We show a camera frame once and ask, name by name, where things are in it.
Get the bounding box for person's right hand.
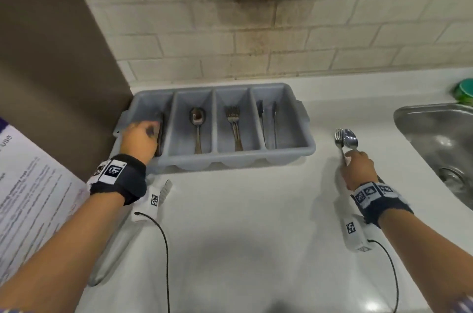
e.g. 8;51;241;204
339;150;380;191

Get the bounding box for person's left hand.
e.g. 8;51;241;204
119;120;162;166

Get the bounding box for spoon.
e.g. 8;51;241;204
189;107;207;155
343;128;360;151

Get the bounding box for large white-tipped tongs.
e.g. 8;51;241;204
87;180;174;288

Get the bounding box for grey cutlery tray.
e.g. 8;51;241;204
112;82;317;176

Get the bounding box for person's right forearm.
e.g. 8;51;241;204
378;209;473;313

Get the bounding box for person's left forearm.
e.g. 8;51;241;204
0;192;125;313

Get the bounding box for white countertop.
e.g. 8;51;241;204
73;67;473;313

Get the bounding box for black right wristband with markers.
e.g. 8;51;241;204
351;181;415;229

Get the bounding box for black wristband with markers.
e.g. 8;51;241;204
87;153;148;207
351;181;415;229

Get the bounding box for black left wristband with markers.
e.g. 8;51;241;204
87;153;148;207

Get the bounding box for stainless steel sink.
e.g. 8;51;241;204
393;102;473;212

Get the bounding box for metal sink drain strainer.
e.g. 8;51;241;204
438;167;469;192

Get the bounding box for purple and white poster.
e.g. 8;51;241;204
0;116;90;286

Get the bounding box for green plastic container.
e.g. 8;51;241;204
453;78;473;107

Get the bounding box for brown cabinet side panel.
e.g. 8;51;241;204
0;0;134;185

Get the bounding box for blue striped shirt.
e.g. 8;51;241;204
447;296;473;313

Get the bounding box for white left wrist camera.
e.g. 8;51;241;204
133;181;168;223

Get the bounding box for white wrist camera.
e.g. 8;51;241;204
133;181;168;223
341;213;372;254

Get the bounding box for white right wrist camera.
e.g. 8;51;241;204
341;213;372;254

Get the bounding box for black right camera cable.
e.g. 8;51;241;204
367;239;401;313

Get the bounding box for black camera cable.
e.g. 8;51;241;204
134;211;172;313
367;239;401;313

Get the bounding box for black left camera cable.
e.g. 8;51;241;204
134;211;172;313

